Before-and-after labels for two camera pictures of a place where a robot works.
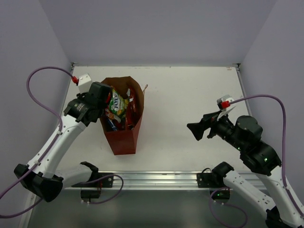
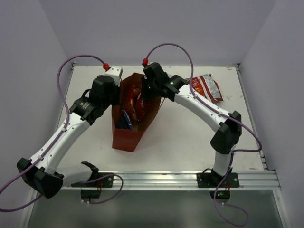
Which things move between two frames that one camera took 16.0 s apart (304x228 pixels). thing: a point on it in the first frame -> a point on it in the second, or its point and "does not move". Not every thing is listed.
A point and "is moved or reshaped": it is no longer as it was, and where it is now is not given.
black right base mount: (214, 181) does not move
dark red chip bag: (133, 114) -> (141, 109)
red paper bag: (121, 119) is moved or reshaped
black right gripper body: (222, 128) -> (149, 90)
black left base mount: (91, 188) does not move
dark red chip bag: (133, 111) -> (206, 85)
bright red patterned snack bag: (111, 116) -> (136, 103)
